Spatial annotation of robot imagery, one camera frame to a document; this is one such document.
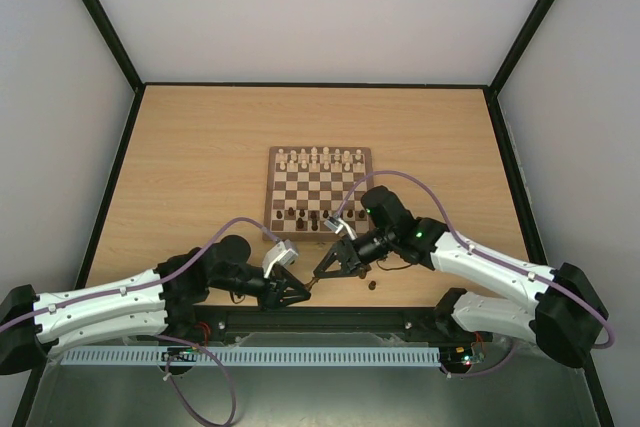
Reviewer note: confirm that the black aluminium frame rail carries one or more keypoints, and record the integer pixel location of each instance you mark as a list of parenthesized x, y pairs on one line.
[(320, 319)]

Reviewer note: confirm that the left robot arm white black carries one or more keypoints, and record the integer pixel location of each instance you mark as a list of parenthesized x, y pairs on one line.
[(160, 301)]

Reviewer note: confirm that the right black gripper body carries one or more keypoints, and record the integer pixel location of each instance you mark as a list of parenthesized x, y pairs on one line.
[(347, 254)]

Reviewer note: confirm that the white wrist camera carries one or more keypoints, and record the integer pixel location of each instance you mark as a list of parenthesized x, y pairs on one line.
[(283, 253), (340, 227)]

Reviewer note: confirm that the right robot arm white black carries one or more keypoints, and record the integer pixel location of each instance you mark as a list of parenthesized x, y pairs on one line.
[(435, 245)]

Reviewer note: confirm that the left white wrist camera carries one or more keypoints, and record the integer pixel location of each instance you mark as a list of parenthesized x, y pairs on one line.
[(283, 253)]

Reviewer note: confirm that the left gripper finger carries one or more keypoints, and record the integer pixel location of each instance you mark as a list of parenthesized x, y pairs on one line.
[(291, 286), (276, 301)]

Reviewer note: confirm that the white chess piece row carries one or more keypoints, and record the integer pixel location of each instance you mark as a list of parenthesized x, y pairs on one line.
[(320, 159)]

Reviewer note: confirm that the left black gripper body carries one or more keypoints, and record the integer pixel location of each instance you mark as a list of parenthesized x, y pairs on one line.
[(264, 297)]

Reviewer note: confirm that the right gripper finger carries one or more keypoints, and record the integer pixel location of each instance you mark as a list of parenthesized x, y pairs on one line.
[(337, 274), (336, 258)]

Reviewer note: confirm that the wooden chess board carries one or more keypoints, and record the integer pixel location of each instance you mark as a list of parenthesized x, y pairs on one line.
[(314, 191)]

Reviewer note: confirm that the grey slotted cable duct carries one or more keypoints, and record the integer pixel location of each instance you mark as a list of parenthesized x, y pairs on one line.
[(255, 356)]

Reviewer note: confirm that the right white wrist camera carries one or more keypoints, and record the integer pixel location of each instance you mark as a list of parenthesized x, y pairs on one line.
[(340, 227)]

